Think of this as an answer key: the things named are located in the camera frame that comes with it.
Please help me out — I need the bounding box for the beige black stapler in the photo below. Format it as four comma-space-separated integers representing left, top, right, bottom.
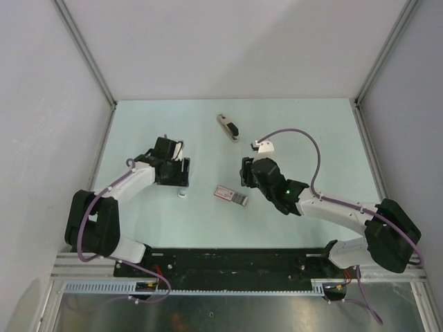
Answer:
217, 113, 239, 142

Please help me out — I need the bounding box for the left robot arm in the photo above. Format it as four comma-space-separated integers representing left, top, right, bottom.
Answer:
64, 137, 190, 277

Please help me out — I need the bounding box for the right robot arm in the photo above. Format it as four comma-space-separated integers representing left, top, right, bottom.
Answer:
239, 157, 422, 277

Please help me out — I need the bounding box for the red staple box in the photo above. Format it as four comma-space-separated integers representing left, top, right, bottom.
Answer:
214, 185, 248, 207

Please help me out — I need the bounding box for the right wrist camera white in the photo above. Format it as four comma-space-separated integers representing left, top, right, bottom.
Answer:
251, 140, 275, 160

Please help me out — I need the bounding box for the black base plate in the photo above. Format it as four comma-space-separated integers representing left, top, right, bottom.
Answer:
113, 247, 361, 292

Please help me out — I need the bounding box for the grey slotted cable duct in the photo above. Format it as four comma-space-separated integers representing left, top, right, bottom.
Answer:
61, 278, 326, 297

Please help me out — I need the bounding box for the aluminium frame rail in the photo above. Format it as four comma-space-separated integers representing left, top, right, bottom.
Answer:
50, 252, 426, 282

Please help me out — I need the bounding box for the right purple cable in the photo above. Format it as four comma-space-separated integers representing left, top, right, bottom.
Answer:
259, 128, 424, 326

